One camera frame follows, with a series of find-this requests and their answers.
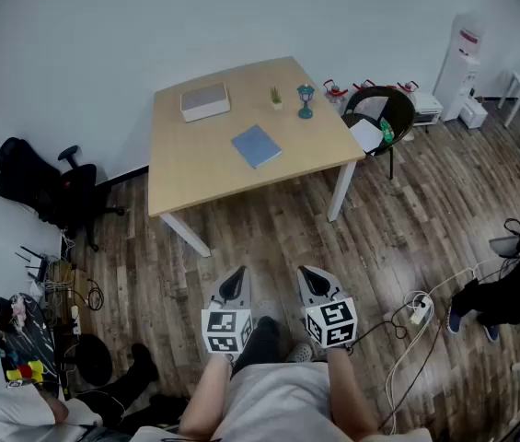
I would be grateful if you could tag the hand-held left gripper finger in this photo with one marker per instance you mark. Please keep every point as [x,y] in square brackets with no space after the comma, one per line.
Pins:
[216,295]
[246,299]

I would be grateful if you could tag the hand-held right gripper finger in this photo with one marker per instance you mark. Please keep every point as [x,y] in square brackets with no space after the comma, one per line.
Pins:
[304,295]
[333,288]

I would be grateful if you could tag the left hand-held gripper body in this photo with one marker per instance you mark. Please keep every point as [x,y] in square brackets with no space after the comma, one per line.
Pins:
[227,332]

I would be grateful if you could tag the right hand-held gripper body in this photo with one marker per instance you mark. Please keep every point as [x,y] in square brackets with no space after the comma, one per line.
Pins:
[333,322]

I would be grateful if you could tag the blue notebook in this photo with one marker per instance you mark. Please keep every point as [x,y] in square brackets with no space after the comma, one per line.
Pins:
[256,146]

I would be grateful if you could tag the person's right forearm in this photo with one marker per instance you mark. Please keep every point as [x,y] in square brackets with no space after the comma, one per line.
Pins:
[349,394]

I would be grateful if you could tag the person's left forearm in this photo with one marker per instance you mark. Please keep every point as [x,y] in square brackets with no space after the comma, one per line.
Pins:
[204,398]

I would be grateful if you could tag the person's left white clog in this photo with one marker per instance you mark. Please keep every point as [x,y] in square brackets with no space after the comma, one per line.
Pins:
[266,307]

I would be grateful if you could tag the person's white clog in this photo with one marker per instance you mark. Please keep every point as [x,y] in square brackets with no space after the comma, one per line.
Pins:
[300,352]
[266,307]

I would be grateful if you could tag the person's black trousers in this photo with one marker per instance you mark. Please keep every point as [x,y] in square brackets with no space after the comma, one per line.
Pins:
[259,343]

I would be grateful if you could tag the person's right white clog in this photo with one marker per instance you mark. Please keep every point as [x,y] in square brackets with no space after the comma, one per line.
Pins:
[300,352]

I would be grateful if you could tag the white table leg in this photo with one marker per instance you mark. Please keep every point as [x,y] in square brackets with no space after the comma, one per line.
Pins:
[340,191]
[188,235]

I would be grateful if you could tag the white power strip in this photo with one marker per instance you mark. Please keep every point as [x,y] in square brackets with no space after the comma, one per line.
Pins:
[75,320]
[418,315]

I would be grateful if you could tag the person's grey shirt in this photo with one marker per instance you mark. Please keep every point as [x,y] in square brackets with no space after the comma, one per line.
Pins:
[282,403]

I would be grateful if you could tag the round black stand base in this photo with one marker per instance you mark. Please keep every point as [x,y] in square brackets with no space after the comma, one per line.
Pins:
[96,359]

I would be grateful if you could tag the white paper sheet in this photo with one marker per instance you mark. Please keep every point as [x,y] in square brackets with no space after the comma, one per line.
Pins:
[364,134]

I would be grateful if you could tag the green plastic bottle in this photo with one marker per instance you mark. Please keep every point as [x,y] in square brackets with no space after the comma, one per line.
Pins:
[386,131]

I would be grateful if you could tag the white router with black antennas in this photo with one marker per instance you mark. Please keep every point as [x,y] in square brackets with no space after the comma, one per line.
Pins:
[38,265]

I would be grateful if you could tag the teal lantern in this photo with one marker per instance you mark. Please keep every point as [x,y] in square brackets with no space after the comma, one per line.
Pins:
[305,104]

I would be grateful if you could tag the black board with colourful items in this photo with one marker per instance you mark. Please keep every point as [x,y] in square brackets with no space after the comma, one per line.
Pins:
[29,339]

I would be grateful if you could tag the black round wicker chair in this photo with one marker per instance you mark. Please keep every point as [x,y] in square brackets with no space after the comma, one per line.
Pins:
[402,108]

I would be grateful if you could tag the white box with grey lid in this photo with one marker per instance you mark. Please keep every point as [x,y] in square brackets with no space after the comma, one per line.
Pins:
[205,101]

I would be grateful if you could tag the red glass lantern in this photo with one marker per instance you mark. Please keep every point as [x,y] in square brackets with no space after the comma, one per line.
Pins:
[363,84]
[408,86]
[334,92]

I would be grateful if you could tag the small potted green plant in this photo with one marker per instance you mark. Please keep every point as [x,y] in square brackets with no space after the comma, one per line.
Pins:
[276,99]

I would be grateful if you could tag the white toaster oven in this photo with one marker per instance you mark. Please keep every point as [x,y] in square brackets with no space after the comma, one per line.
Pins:
[427,108]

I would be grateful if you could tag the black office chair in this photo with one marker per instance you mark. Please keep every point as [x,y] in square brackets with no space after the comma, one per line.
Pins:
[29,177]

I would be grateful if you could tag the small white appliance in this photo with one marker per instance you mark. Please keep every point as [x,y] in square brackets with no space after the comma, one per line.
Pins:
[473,114]

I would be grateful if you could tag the white water dispenser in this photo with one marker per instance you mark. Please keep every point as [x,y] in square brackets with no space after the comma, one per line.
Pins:
[457,72]

